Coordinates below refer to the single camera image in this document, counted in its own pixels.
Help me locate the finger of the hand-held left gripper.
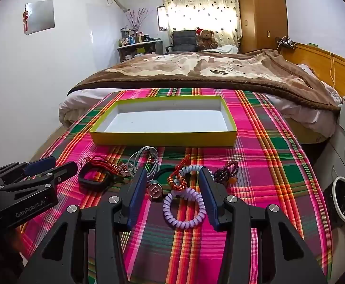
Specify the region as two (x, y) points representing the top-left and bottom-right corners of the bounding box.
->
(0, 161), (79, 193)
(0, 156), (57, 184)

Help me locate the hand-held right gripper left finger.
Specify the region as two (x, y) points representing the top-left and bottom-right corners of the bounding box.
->
(18, 168), (148, 284)

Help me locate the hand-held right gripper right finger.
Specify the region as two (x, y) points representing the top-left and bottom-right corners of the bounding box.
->
(198, 167), (328, 284)

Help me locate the light blue spiral hair tie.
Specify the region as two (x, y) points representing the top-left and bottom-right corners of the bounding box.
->
(175, 165), (211, 184)

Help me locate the orange-red beaded cord bracelet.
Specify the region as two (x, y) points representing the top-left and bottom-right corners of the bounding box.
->
(167, 154), (192, 193)

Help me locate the black wristband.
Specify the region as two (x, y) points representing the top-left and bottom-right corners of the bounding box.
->
(78, 163), (114, 192)

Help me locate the purple spiral hair tie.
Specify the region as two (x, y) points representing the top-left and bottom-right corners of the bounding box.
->
(162, 187), (206, 229)

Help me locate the red cord bracelet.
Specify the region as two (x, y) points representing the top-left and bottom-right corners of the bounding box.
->
(82, 156), (123, 182)

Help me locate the yellow cardboard box tray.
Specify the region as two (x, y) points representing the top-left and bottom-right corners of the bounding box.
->
(89, 95), (238, 147)

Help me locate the pink plaid cloth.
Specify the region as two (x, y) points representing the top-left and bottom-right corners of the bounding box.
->
(18, 87), (333, 284)

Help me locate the white bed sheet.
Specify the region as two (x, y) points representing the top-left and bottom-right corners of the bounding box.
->
(58, 63), (343, 131)

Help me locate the brown patterned blanket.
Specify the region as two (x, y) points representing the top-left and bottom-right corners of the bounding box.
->
(67, 49), (342, 113)

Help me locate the white rimmed round bin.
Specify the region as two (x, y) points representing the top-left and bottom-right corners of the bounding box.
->
(331, 176), (345, 222)

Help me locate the small desk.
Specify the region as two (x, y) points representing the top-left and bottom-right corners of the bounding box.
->
(117, 39), (163, 63)

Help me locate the cluster of small bottles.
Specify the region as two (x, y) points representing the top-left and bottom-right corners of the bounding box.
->
(118, 28), (161, 47)

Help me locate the dark grey chair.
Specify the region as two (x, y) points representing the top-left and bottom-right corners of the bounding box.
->
(165, 30), (198, 54)

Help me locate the brown teddy bear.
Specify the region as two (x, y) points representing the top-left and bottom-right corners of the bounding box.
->
(195, 27), (219, 51)

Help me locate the power strip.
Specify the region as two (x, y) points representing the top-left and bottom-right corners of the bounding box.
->
(276, 35), (298, 48)

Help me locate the vase of dry branches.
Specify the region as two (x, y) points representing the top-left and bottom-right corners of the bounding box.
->
(125, 7), (153, 38)

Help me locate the wooden headboard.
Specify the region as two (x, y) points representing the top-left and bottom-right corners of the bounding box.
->
(279, 43), (345, 101)

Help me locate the wooden wardrobe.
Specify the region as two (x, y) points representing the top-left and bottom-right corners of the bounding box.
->
(236, 0), (288, 54)

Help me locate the patterned curtain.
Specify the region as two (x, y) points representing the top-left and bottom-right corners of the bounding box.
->
(161, 0), (242, 47)

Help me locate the round metal pendant necklace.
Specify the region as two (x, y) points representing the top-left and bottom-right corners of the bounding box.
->
(147, 167), (180, 198)

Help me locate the dark bead bracelet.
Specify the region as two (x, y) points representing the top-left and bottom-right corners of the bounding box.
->
(212, 159), (240, 189)

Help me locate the silver chain bracelet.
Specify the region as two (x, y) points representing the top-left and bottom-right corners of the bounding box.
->
(113, 161), (141, 180)

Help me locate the grey cord necklace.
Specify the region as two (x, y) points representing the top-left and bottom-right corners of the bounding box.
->
(122, 146), (165, 184)

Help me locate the shiny wall sheet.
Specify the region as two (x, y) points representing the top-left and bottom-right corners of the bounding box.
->
(24, 0), (56, 35)

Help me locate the yellow cable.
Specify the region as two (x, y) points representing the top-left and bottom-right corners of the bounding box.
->
(328, 51), (336, 87)

